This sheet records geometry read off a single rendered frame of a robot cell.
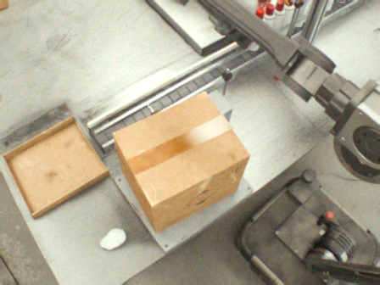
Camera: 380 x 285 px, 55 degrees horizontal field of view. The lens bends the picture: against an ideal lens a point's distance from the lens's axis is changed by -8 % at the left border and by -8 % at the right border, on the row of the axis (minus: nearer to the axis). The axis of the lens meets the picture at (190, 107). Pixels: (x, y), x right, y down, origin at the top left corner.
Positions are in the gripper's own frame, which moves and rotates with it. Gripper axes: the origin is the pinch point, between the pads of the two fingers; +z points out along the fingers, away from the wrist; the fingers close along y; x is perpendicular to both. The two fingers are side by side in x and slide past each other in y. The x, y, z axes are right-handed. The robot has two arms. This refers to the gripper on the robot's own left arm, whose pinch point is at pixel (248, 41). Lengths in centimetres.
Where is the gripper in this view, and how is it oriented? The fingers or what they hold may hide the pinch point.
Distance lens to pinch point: 156.3
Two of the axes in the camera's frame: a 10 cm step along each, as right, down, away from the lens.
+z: 4.4, 1.2, 8.9
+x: -6.7, 7.0, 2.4
